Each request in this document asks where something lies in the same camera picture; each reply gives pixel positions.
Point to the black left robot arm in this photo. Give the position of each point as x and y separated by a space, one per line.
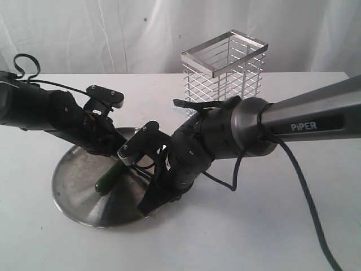
27 106

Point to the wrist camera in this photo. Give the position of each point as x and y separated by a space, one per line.
146 141
103 100

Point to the green cucumber piece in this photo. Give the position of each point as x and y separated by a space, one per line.
108 180

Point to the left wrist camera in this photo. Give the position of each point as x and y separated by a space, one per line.
103 100

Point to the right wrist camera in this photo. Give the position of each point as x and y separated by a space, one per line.
146 141

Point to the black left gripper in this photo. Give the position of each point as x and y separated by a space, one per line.
93 134

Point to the white backdrop curtain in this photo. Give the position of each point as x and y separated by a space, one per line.
149 36

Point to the round stainless steel plate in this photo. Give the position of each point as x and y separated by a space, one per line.
73 189

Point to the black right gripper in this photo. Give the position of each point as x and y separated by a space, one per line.
183 164

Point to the black handled serrated knife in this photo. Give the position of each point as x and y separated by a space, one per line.
142 172

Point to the wire metal utensil holder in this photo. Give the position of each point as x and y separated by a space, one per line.
225 66

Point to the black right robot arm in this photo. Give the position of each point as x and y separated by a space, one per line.
252 127

